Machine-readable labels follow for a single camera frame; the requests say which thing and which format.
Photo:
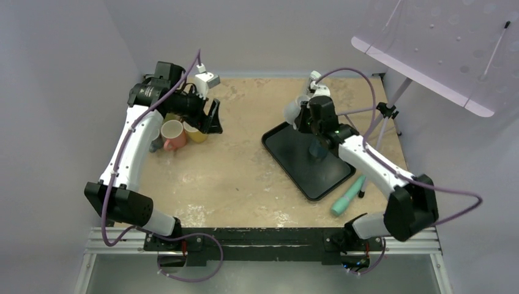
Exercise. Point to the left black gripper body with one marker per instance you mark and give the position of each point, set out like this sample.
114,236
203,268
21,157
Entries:
190,107

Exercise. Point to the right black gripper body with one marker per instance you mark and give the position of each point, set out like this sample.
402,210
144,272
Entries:
305,123

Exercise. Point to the light green mug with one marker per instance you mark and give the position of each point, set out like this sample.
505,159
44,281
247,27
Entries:
170,116

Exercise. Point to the teal bottle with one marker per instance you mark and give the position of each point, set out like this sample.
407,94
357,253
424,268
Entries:
342,203

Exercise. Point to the blue grey mug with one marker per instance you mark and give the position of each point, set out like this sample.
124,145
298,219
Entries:
156,143

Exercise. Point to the pink mug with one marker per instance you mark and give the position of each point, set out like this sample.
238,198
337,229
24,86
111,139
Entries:
173,134

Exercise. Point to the white perforated board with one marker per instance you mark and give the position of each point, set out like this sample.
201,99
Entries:
465,51

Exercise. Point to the light grey mug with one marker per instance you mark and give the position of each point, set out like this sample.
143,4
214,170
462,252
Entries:
292,110

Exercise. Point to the black serving tray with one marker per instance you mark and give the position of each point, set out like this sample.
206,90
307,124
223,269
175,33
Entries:
313,177

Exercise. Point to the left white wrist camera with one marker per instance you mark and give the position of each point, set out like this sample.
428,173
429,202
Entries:
204,81

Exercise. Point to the yellow mug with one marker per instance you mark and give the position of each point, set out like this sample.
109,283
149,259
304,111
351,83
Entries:
194,134

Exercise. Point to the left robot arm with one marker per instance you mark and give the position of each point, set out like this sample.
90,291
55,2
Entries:
129,158

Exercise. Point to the dark teal mug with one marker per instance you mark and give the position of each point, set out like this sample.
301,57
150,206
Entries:
316,150

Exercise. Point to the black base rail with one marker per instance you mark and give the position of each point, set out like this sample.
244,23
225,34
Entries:
200,245

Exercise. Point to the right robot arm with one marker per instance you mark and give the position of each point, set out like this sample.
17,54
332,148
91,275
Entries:
411,200

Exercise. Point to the tripod stand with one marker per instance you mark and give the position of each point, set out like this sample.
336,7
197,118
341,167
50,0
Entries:
387,112

